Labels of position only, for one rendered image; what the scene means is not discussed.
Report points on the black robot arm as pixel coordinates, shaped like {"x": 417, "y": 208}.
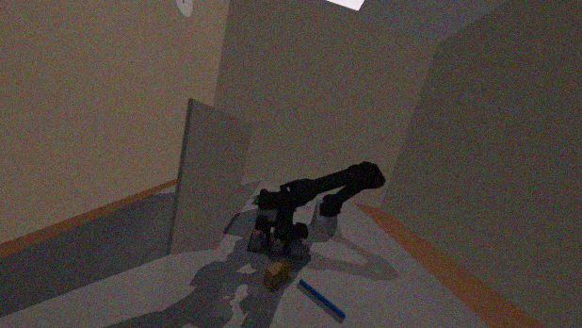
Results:
{"x": 355, "y": 178}

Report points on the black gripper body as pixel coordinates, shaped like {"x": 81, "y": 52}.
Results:
{"x": 262, "y": 223}

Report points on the dark blue flat bar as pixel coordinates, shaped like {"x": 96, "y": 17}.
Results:
{"x": 336, "y": 310}

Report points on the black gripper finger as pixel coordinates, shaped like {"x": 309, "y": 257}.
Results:
{"x": 268, "y": 236}
{"x": 289, "y": 241}

